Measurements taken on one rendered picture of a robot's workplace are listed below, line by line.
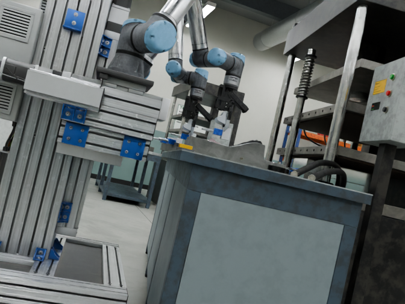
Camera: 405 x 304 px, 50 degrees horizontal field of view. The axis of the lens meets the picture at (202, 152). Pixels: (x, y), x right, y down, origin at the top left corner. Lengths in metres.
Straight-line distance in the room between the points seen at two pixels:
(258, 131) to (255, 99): 0.74
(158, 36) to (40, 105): 0.60
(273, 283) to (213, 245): 0.25
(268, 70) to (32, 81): 8.99
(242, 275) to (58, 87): 0.92
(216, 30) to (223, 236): 8.72
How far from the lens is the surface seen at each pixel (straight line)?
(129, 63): 1.76
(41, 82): 1.63
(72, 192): 1.98
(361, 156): 2.53
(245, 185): 1.50
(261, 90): 10.23
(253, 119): 10.11
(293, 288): 1.62
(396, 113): 2.16
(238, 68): 2.01
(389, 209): 2.51
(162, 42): 1.67
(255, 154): 2.13
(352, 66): 2.48
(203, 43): 2.03
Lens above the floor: 0.76
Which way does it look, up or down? 2 degrees up
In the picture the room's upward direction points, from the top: 13 degrees clockwise
